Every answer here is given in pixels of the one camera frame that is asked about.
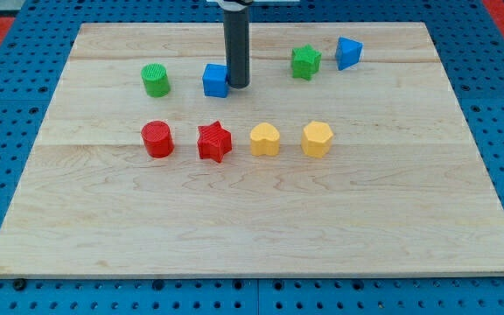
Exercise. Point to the yellow hexagon block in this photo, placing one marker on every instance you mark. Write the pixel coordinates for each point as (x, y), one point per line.
(316, 140)

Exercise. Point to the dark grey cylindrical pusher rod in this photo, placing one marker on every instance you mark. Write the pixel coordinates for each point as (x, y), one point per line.
(236, 35)

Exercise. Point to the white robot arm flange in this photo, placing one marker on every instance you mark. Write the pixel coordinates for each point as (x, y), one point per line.
(238, 5)

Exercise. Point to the blue cube block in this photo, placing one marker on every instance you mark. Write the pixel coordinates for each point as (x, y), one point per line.
(215, 80)

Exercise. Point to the blue triangular prism block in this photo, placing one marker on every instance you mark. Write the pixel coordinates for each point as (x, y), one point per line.
(348, 53)

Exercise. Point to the light wooden board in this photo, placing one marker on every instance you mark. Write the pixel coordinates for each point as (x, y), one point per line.
(403, 191)

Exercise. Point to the green star block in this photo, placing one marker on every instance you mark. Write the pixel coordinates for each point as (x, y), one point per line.
(305, 61)

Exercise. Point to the red star block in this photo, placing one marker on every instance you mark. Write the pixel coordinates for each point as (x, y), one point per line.
(214, 141)

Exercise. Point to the red cylinder block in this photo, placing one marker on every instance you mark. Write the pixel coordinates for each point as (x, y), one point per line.
(157, 139)

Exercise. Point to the yellow heart block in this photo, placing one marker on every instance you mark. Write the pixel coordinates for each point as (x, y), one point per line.
(264, 140)

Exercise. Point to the green cylinder block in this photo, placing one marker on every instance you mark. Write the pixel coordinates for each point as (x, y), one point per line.
(155, 80)

